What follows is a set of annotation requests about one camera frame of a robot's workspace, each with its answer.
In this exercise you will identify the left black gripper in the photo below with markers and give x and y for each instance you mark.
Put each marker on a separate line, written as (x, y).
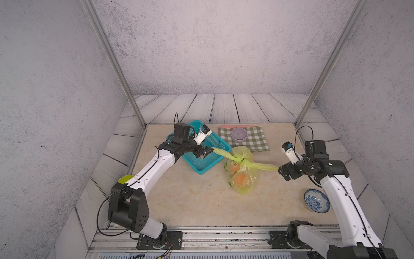
(204, 152)

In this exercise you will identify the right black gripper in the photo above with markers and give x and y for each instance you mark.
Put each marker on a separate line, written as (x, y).
(290, 167)

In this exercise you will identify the yellow-green plastic bag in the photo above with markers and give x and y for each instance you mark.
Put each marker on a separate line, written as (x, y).
(243, 156)

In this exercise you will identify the orange fruit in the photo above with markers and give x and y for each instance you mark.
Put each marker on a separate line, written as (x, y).
(234, 167)
(240, 179)

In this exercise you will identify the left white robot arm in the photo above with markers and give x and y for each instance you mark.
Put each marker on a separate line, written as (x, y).
(128, 201)

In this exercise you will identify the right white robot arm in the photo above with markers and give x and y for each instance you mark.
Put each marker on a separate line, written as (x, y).
(359, 240)

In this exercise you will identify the teal plastic basket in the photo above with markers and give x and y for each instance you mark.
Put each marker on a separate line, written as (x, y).
(201, 166)

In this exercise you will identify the blue patterned plate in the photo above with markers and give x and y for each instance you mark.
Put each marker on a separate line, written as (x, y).
(317, 201)

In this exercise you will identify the pink tray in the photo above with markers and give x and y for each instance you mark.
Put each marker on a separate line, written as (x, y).
(236, 126)

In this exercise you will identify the lilac bowl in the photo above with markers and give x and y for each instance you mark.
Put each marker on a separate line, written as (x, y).
(239, 134)

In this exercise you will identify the green checkered cloth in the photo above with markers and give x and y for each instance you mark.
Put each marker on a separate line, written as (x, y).
(256, 140)

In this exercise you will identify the lime green bowl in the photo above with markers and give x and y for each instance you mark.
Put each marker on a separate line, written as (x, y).
(125, 179)

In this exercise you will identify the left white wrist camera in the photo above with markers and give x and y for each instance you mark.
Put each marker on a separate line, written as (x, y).
(203, 133)

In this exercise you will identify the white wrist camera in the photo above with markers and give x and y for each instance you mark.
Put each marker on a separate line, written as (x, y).
(203, 133)
(289, 150)

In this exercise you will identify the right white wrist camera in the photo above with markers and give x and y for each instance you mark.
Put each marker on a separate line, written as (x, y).
(289, 150)

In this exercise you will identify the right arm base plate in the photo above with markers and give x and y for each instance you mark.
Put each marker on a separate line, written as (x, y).
(279, 240)

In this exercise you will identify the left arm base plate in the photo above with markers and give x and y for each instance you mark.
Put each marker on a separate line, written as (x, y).
(167, 240)

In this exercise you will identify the aluminium mounting rail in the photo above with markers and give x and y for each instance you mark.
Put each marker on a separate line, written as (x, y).
(200, 243)

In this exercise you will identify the right aluminium frame post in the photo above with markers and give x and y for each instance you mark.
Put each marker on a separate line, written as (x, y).
(347, 31)

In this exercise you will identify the aluminium frame post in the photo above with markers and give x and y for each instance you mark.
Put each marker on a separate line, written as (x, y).
(105, 43)
(347, 31)

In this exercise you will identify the left aluminium frame post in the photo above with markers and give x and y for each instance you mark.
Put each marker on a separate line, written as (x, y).
(105, 43)

